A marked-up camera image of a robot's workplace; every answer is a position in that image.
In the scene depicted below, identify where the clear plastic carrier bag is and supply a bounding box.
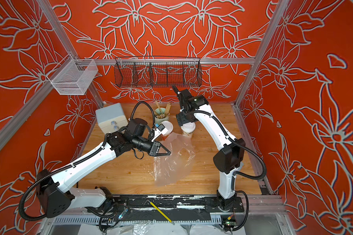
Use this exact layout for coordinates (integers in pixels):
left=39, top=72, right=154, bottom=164
left=154, top=132, right=196, bottom=187

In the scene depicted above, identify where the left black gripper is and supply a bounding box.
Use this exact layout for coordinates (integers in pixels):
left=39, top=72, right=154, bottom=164
left=133, top=136, right=173, bottom=157

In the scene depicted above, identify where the cream milk tea cup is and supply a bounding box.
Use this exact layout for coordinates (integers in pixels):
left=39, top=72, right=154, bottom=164
left=180, top=122, right=196, bottom=139

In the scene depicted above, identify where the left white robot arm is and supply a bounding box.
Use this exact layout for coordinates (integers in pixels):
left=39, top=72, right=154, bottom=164
left=18, top=118, right=171, bottom=221

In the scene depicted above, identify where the red milk tea cup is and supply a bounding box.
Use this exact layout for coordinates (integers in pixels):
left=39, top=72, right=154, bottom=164
left=160, top=120, right=174, bottom=141

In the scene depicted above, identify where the clear plastic hanging bin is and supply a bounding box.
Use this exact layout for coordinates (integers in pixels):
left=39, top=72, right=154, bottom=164
left=48, top=59, right=98, bottom=96

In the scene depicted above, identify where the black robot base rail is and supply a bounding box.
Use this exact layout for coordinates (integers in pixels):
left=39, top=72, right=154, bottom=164
left=97, top=194, right=245, bottom=212

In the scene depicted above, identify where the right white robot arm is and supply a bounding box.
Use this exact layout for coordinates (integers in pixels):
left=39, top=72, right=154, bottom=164
left=172, top=85, right=267, bottom=211

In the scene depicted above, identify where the yellow pencil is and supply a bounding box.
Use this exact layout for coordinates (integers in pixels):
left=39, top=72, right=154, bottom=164
left=149, top=201, right=175, bottom=225

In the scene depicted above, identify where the green chopstick holder cup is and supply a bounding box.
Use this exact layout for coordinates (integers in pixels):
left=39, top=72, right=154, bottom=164
left=154, top=107, right=169, bottom=124

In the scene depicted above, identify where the white drawer box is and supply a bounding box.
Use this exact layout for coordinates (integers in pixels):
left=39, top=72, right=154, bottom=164
left=95, top=103, right=128, bottom=134

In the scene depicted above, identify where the black wire basket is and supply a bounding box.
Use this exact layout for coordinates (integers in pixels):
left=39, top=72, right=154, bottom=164
left=114, top=56, right=203, bottom=88

